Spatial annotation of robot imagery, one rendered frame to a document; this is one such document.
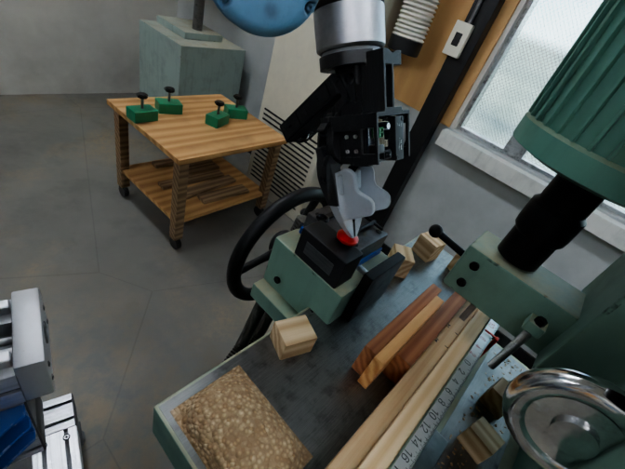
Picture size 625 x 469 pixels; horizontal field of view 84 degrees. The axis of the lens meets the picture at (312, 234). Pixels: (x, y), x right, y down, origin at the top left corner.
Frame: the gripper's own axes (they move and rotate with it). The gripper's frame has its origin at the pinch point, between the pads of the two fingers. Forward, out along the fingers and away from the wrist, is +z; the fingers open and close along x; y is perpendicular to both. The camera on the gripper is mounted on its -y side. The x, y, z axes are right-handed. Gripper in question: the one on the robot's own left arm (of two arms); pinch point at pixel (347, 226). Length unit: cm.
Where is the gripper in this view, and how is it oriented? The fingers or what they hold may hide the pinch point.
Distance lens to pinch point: 46.0
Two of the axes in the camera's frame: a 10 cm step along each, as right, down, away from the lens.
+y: 7.4, 1.4, -6.5
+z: 1.0, 9.5, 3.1
